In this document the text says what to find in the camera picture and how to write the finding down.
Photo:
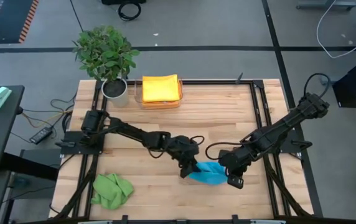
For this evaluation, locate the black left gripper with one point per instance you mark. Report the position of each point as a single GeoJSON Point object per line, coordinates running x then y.
{"type": "Point", "coordinates": [184, 151]}

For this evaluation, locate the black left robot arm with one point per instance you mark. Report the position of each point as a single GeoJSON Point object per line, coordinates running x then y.
{"type": "Point", "coordinates": [128, 130]}

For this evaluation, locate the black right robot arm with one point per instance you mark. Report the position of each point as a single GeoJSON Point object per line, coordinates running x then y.
{"type": "Point", "coordinates": [277, 130]}

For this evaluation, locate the black orange-striped floor mat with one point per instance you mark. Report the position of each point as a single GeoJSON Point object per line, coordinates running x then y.
{"type": "Point", "coordinates": [10, 21]}

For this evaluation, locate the clear plastic bin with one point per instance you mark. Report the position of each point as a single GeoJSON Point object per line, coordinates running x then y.
{"type": "Point", "coordinates": [137, 93]}

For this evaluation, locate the orange microfiber towel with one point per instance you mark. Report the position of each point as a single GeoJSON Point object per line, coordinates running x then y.
{"type": "Point", "coordinates": [162, 105]}

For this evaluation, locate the green microfiber towel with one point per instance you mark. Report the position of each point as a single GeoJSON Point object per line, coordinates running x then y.
{"type": "Point", "coordinates": [112, 191]}

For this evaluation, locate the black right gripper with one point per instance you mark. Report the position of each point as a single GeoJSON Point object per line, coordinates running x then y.
{"type": "Point", "coordinates": [235, 160]}

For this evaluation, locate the white plant pot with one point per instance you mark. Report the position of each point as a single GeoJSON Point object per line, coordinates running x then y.
{"type": "Point", "coordinates": [114, 90]}

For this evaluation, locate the blue microfiber towel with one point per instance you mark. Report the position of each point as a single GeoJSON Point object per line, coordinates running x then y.
{"type": "Point", "coordinates": [210, 175]}

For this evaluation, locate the black aluminium table frame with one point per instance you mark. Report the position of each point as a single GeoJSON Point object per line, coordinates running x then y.
{"type": "Point", "coordinates": [212, 82]}

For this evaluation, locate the yellow microfiber towel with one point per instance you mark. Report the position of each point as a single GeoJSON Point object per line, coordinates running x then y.
{"type": "Point", "coordinates": [161, 88]}

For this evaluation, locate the grey metal table foot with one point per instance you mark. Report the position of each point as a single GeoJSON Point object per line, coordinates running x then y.
{"type": "Point", "coordinates": [327, 4]}

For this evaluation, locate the black power adapter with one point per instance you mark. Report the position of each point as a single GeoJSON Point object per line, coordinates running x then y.
{"type": "Point", "coordinates": [41, 135]}

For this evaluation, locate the green leafy plant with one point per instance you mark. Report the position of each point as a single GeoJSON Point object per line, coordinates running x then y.
{"type": "Point", "coordinates": [106, 53]}

